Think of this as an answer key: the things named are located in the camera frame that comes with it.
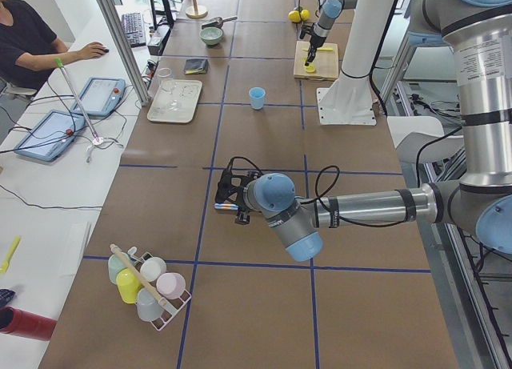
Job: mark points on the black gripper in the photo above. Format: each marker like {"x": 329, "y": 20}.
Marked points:
{"x": 314, "y": 45}
{"x": 241, "y": 216}

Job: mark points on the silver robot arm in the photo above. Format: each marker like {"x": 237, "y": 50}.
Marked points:
{"x": 318, "y": 31}
{"x": 479, "y": 202}

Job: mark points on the blue plastic cup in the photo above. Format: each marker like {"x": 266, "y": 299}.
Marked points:
{"x": 257, "y": 97}

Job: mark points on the pink cup in rack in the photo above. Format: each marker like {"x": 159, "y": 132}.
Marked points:
{"x": 171, "y": 285}

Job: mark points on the white cup in rack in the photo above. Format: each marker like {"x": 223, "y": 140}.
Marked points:
{"x": 152, "y": 268}

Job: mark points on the white cup rack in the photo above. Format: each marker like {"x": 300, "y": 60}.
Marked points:
{"x": 171, "y": 307}

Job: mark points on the grey-blue cup in rack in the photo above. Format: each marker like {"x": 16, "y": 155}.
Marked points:
{"x": 147, "y": 306}

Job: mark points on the yellow cup in rack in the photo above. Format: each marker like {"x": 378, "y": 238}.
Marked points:
{"x": 128, "y": 286}

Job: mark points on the green cup in rack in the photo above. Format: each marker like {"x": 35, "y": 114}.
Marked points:
{"x": 115, "y": 265}

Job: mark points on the yellow plastic knife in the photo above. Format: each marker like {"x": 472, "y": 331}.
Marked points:
{"x": 328, "y": 49}

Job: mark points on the wooden cutting board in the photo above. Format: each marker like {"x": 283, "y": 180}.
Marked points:
{"x": 326, "y": 63}

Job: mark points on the steel muddler black tip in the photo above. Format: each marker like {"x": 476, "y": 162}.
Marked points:
{"x": 225, "y": 207}

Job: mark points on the steel ice scoop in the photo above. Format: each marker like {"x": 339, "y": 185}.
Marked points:
{"x": 218, "y": 22}

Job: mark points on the green bowl with ice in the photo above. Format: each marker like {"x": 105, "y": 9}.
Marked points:
{"x": 211, "y": 36}

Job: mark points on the grey folded cloth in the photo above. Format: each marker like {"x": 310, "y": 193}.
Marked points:
{"x": 196, "y": 66}

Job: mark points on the wooden mug tree stand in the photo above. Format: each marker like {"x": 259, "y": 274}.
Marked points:
{"x": 196, "y": 11}

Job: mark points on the white chair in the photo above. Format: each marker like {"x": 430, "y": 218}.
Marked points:
{"x": 409, "y": 134}

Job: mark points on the cream bear tray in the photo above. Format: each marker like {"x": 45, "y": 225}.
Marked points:
{"x": 187, "y": 92}

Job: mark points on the clear wine glass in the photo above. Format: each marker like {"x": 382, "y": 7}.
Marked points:
{"x": 167, "y": 83}

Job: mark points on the black keyboard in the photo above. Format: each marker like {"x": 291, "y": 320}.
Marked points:
{"x": 133, "y": 28}

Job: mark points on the far blue teach pendant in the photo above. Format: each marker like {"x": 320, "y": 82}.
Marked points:
{"x": 100, "y": 96}

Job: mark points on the blue teach pendant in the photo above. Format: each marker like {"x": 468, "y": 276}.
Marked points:
{"x": 51, "y": 136}
{"x": 100, "y": 96}

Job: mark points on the near blue teach pendant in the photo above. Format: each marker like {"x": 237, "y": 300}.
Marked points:
{"x": 51, "y": 136}

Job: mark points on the metal rod green tip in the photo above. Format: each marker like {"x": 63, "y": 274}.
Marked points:
{"x": 97, "y": 139}

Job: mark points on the yellow tool on desk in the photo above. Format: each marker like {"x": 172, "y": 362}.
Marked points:
{"x": 9, "y": 254}

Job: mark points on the red bottle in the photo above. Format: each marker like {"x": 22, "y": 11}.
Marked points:
{"x": 25, "y": 324}

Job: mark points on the seated person black shirt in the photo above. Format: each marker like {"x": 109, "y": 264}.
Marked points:
{"x": 29, "y": 46}

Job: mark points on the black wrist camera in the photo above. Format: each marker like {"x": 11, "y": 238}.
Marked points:
{"x": 307, "y": 30}
{"x": 231, "y": 186}

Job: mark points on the aluminium frame post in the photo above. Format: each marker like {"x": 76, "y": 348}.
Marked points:
{"x": 110, "y": 14}

